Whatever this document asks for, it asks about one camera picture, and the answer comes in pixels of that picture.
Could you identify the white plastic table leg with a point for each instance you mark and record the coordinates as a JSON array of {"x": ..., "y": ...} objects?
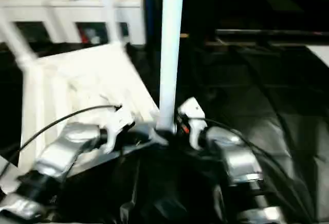
[
  {"x": 7, "y": 177},
  {"x": 109, "y": 10},
  {"x": 169, "y": 41},
  {"x": 18, "y": 44}
]

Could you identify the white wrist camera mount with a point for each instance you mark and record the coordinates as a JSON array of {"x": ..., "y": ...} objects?
[
  {"x": 191, "y": 108},
  {"x": 120, "y": 121}
]

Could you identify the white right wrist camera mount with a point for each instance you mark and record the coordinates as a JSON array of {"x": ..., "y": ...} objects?
[{"x": 191, "y": 108}]

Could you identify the white cabinet with glass doors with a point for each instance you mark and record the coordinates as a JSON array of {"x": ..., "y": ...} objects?
[{"x": 128, "y": 13}]

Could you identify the white flat board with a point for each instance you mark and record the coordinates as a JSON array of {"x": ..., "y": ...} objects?
[{"x": 320, "y": 57}]

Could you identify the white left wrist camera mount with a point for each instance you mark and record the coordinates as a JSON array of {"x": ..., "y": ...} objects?
[{"x": 120, "y": 121}]

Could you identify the black plastic mat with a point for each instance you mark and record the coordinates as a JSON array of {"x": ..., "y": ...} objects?
[{"x": 244, "y": 93}]

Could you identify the small beige block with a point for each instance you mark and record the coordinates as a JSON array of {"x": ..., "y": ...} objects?
[{"x": 184, "y": 35}]

